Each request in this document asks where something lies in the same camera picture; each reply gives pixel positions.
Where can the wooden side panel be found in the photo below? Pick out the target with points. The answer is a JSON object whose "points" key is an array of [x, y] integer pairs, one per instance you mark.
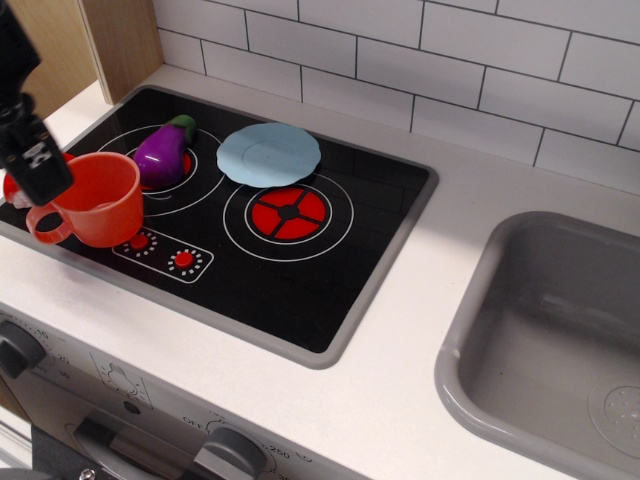
{"points": [[93, 54]]}

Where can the black toy stovetop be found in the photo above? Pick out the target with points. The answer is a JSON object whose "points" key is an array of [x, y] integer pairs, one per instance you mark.
{"points": [[290, 269]]}

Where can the red white toy sushi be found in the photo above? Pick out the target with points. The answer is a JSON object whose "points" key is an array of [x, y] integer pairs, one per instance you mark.
{"points": [[12, 192]]}

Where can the grey oven knob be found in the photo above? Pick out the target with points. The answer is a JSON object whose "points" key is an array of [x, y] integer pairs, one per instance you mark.
{"points": [[20, 351], [229, 455]]}

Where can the grey oven front panel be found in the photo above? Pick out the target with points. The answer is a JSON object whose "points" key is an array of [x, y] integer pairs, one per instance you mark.
{"points": [[132, 425]]}

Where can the grey left oven knob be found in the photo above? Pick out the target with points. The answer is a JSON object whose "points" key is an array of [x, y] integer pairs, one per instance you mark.
{"points": [[20, 351]]}

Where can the grey right oven knob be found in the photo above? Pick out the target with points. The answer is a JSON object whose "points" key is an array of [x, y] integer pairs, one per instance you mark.
{"points": [[229, 455]]}

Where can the purple toy eggplant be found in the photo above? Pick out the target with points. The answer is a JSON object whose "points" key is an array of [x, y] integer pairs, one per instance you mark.
{"points": [[160, 156]]}

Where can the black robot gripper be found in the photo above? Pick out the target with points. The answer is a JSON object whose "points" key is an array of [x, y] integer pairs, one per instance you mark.
{"points": [[29, 153]]}

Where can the grey toy sink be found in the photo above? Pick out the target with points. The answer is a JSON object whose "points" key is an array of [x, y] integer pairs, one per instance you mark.
{"points": [[542, 357]]}

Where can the orange plastic cup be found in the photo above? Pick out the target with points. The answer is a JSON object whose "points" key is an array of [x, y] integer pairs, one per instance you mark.
{"points": [[103, 208]]}

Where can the light blue plate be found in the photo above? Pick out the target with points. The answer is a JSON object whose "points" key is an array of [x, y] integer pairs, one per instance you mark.
{"points": [[268, 155]]}

